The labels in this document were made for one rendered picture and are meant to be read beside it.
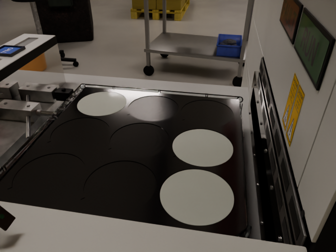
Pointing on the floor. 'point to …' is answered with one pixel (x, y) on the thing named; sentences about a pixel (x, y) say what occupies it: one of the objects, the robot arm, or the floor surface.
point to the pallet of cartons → (180, 9)
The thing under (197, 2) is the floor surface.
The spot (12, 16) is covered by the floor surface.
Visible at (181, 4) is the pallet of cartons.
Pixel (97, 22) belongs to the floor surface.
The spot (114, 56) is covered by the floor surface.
